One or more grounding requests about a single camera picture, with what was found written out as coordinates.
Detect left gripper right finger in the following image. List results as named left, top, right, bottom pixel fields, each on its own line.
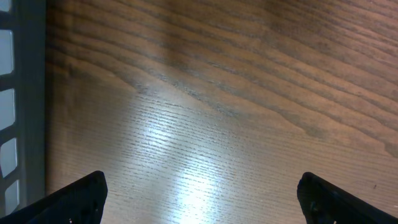
left=297, top=172, right=397, bottom=224

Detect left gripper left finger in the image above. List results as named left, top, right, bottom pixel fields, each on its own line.
left=1, top=170, right=108, bottom=224

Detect grey plastic mesh basket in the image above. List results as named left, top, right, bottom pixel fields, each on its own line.
left=1, top=0, right=46, bottom=217

